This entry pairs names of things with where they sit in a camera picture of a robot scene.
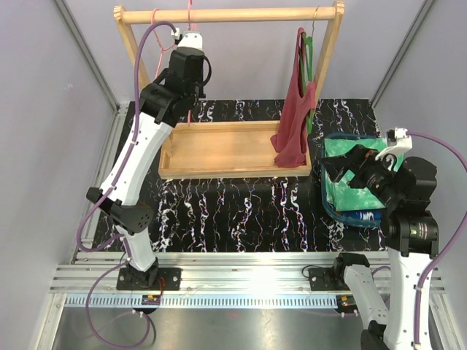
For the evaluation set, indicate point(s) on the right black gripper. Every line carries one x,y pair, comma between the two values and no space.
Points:
365,161

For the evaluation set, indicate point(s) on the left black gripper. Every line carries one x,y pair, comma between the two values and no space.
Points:
201,93

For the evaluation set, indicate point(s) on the green patterned garment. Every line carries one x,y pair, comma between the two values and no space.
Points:
356,171

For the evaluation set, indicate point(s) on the pink wire hanger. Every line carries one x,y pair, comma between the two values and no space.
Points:
162,49
191,27

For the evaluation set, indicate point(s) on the blue patterned trousers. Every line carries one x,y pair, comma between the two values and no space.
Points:
367,215

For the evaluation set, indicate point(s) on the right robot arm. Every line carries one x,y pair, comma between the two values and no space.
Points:
412,240

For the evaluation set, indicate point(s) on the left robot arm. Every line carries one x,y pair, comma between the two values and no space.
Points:
159,106

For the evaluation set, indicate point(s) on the green plastic hanger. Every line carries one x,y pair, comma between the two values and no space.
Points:
306,55

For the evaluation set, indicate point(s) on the teal transparent plastic bin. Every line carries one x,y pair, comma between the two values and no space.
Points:
343,218

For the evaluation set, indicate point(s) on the maroon tank top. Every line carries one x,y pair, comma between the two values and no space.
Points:
290,142

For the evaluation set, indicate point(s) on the black marbled table mat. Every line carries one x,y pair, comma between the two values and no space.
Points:
281,214

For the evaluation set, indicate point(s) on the wooden clothes rack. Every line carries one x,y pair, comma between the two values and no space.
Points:
206,150

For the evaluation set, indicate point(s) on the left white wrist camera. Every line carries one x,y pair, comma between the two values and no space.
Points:
188,38

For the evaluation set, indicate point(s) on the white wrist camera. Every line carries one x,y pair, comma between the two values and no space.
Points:
188,38
399,142

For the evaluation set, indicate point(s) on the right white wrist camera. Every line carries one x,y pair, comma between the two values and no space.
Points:
399,142

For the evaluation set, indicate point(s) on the aluminium mounting rail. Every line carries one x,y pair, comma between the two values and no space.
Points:
203,280

